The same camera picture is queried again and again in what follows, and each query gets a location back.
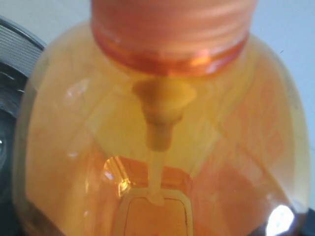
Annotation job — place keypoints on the large steel mesh colander bowl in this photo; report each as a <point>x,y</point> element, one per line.
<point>19,51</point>

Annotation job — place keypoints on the orange pump soap bottle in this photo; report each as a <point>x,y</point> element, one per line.
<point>161,118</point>

